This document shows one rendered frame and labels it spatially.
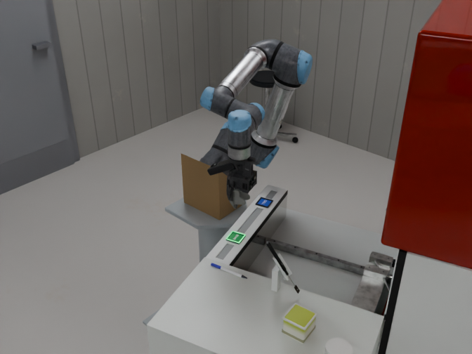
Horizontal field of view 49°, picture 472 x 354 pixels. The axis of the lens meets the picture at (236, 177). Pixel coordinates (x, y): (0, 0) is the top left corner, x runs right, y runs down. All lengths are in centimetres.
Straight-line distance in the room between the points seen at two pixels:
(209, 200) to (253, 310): 73
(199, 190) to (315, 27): 268
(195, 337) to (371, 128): 332
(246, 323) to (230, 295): 13
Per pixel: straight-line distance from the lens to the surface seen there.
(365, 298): 185
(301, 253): 206
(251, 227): 197
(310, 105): 487
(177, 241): 349
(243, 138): 165
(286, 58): 201
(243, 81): 187
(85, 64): 443
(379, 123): 454
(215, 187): 217
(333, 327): 161
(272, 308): 165
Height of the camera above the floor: 212
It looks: 31 degrees down
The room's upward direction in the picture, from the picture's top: straight up
